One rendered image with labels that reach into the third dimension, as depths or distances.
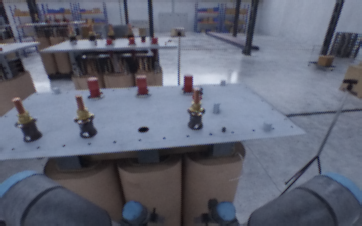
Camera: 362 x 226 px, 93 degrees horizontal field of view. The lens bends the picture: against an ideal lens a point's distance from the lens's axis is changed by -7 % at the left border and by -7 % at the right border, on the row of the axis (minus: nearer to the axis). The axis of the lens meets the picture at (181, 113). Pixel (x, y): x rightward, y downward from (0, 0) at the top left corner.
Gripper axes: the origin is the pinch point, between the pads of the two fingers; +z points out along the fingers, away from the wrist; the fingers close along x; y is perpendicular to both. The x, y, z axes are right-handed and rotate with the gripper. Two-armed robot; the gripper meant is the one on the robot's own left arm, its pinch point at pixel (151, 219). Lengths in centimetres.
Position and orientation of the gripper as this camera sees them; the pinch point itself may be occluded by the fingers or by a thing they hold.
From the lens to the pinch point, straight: 131.3
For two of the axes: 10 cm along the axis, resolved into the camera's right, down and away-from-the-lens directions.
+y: 1.1, -7.9, 6.1
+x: -9.8, 0.2, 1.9
